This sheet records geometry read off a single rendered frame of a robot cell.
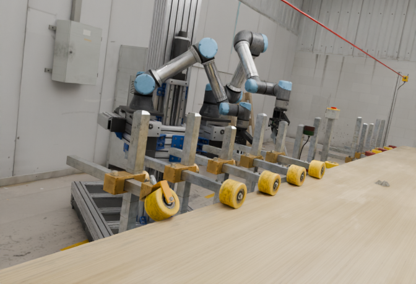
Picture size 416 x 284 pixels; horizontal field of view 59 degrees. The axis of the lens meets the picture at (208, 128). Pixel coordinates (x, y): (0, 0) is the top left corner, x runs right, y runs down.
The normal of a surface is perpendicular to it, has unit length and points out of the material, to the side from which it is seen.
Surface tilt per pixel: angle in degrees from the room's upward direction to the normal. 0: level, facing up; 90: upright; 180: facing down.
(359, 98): 90
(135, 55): 90
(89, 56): 90
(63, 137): 90
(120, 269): 0
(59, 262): 0
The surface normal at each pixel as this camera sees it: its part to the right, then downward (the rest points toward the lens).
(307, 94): -0.51, 0.03
